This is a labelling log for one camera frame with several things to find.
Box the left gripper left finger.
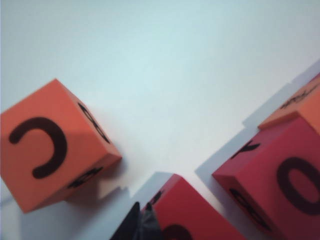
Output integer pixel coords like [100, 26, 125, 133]
[109, 201, 142, 240]

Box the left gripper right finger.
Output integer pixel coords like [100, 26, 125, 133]
[141, 201, 164, 240]

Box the pink block with number five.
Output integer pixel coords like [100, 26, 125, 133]
[141, 173, 248, 240]

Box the pink block with tree print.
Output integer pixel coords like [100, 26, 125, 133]
[211, 116, 320, 240]

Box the orange block with letter Q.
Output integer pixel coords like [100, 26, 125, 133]
[257, 72, 320, 142]

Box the orange block with number eight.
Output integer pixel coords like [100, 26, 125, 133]
[0, 78, 123, 214]

